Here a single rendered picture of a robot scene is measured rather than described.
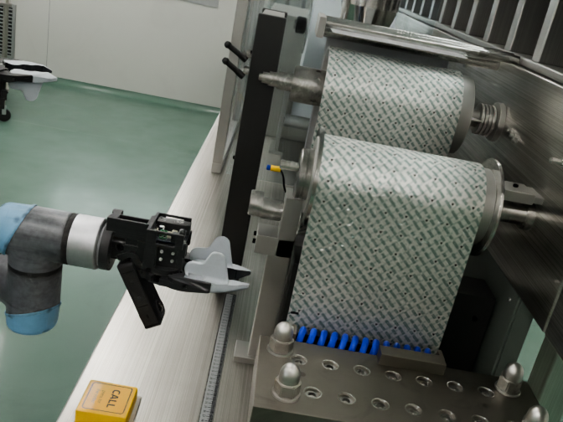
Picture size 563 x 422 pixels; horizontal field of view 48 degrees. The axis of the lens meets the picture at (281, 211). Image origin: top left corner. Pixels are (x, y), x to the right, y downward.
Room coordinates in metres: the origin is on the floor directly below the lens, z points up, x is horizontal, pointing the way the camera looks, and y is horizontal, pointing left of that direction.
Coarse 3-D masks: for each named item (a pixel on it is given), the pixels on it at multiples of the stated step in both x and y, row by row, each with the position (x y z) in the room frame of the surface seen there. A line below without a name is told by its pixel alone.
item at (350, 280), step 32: (320, 224) 0.83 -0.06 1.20; (320, 256) 0.83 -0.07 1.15; (352, 256) 0.84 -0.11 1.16; (384, 256) 0.84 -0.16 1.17; (416, 256) 0.84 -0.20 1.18; (448, 256) 0.84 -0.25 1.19; (320, 288) 0.83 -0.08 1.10; (352, 288) 0.84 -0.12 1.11; (384, 288) 0.84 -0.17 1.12; (416, 288) 0.84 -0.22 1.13; (448, 288) 0.84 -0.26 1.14; (288, 320) 0.83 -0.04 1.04; (320, 320) 0.84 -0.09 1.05; (352, 320) 0.84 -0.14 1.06; (384, 320) 0.84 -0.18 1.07; (416, 320) 0.84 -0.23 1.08
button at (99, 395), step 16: (96, 384) 0.75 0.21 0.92; (112, 384) 0.75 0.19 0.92; (80, 400) 0.71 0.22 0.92; (96, 400) 0.71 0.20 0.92; (112, 400) 0.72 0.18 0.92; (128, 400) 0.73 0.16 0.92; (80, 416) 0.69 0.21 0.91; (96, 416) 0.69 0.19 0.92; (112, 416) 0.69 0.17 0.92; (128, 416) 0.71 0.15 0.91
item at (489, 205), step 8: (312, 176) 0.84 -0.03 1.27; (488, 176) 0.89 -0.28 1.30; (488, 184) 0.87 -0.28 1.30; (488, 192) 0.86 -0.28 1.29; (304, 200) 0.89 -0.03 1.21; (488, 200) 0.86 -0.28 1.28; (304, 208) 0.86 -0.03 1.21; (488, 208) 0.85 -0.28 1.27; (488, 216) 0.85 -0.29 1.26; (480, 224) 0.85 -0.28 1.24; (488, 224) 0.85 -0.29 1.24; (480, 232) 0.85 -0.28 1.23; (480, 240) 0.87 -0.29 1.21
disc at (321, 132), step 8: (320, 128) 0.90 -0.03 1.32; (320, 136) 0.87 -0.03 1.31; (320, 144) 0.85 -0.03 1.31; (320, 152) 0.84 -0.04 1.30; (320, 160) 0.84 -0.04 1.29; (312, 184) 0.83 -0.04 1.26; (312, 192) 0.82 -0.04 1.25; (312, 200) 0.82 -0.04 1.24; (304, 216) 0.85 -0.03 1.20; (304, 224) 0.86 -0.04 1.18
